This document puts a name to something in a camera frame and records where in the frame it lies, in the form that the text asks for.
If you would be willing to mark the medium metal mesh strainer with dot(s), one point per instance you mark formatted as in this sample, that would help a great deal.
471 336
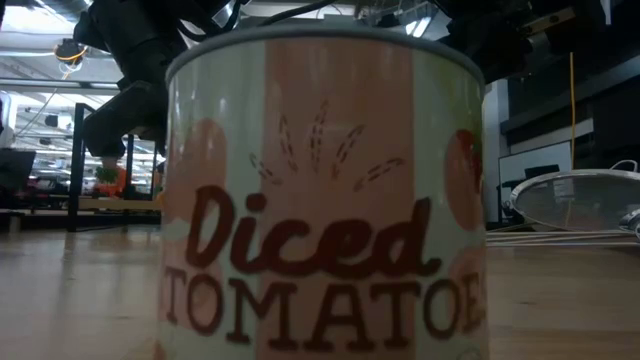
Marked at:
631 222

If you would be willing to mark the white wall screen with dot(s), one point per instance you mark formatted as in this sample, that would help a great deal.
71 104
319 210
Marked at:
535 155

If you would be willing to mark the large metal mesh strainer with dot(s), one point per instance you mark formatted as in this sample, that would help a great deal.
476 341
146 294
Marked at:
575 200

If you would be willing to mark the smooth silver ceiling duct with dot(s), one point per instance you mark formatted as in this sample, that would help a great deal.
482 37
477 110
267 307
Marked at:
225 14

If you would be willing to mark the wooden background bench top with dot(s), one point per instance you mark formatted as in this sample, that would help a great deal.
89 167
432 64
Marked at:
100 203

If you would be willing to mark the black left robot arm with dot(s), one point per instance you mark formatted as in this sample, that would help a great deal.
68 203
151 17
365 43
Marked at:
140 25

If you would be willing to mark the diced tomatoes tin can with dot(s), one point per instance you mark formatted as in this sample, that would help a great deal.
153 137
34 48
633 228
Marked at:
320 200

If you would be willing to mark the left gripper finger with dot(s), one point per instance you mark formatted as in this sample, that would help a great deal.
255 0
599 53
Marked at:
125 120

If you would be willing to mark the black background monitor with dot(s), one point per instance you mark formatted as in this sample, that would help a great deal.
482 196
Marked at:
17 170

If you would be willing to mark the green potted plant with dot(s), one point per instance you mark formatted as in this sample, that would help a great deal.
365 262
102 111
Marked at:
106 174

